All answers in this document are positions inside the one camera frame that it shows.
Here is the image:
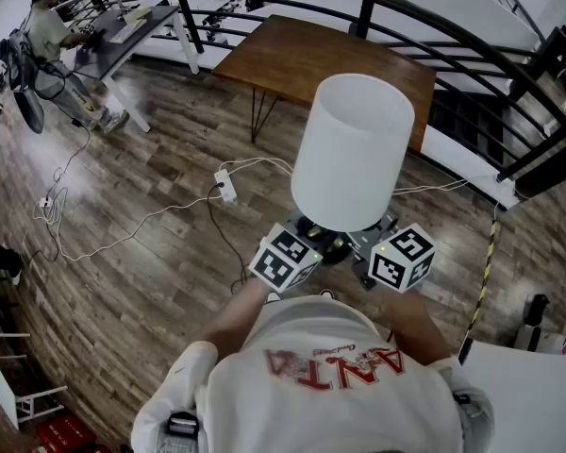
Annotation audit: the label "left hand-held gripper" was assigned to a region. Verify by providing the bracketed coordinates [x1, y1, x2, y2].
[248, 215, 325, 294]

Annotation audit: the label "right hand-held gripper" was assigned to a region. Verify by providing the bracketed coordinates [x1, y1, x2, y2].
[348, 219, 437, 294]

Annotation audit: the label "white table lamp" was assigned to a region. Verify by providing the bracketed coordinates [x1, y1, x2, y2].
[290, 73, 416, 266]

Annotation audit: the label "person's left forearm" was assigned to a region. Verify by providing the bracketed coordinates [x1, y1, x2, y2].
[197, 280, 275, 348]

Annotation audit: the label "person's right forearm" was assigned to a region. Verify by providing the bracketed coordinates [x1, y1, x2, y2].
[386, 290, 454, 362]

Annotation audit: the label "dark desk with white legs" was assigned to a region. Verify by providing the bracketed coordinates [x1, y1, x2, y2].
[70, 5, 202, 134]

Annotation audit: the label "yellow black striped tape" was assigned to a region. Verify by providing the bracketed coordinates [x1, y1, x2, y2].
[459, 219, 500, 362]

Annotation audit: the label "white power strip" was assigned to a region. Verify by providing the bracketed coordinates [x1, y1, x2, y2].
[213, 168, 240, 203]

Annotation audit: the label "person's white printed t-shirt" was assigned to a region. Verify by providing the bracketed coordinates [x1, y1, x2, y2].
[130, 294, 496, 453]

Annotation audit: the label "white bags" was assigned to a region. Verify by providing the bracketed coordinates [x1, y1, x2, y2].
[513, 293, 566, 357]

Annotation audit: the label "white table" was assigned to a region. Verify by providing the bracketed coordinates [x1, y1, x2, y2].
[461, 340, 566, 453]

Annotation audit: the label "black metal railing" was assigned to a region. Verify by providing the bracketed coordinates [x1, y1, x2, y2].
[51, 0, 566, 183]

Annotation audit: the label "red box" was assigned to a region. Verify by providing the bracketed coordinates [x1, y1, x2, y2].
[35, 412, 98, 453]

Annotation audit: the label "yellowish book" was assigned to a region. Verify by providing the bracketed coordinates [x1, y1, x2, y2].
[122, 7, 153, 24]

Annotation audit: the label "thin white cable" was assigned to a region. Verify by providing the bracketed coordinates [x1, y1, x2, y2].
[391, 176, 478, 196]

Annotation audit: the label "long white cable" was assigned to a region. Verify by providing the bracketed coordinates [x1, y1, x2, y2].
[31, 194, 227, 264]

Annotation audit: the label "grey backpack strap buckle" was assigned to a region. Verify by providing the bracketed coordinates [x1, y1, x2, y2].
[166, 410, 200, 448]

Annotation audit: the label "white stool frame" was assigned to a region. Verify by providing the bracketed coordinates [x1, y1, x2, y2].
[0, 330, 70, 431]

